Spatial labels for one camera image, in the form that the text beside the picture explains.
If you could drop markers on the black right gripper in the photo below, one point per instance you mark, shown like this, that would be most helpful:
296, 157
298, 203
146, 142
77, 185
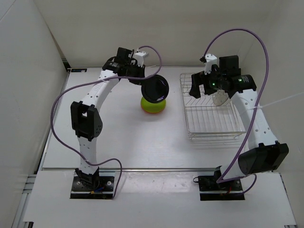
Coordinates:
198, 79

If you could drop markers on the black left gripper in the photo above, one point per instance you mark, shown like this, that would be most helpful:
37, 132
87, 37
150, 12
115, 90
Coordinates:
141, 70

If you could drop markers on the black plastic plate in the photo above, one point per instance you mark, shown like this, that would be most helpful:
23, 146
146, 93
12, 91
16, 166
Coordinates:
155, 89

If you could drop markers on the lime green plastic plate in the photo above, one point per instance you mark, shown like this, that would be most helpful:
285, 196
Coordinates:
152, 106

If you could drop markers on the clear textured glass plate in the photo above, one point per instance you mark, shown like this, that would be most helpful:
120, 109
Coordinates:
220, 98

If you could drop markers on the orange plastic plate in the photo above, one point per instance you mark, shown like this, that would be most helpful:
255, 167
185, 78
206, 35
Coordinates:
152, 112

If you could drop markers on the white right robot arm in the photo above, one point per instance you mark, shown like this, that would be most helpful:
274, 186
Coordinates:
265, 152

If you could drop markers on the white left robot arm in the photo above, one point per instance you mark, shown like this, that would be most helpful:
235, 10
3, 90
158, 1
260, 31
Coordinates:
85, 117

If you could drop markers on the dark label sticker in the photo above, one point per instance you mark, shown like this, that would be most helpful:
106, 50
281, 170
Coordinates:
79, 70

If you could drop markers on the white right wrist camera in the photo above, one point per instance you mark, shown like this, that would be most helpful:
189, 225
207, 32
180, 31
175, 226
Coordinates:
209, 60

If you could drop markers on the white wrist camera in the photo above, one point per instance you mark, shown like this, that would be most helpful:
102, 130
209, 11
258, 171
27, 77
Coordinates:
209, 60
139, 56

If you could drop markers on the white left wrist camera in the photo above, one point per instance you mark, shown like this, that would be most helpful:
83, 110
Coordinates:
139, 56

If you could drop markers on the chrome wire dish rack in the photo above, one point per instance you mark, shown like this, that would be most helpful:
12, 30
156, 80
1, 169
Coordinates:
203, 119

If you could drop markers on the white cable tie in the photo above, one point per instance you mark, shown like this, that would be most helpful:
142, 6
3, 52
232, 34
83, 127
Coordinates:
277, 101

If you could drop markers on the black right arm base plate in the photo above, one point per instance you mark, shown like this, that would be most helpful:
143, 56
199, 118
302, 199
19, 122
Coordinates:
211, 191

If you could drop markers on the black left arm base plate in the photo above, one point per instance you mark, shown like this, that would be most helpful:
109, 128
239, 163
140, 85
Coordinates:
103, 189

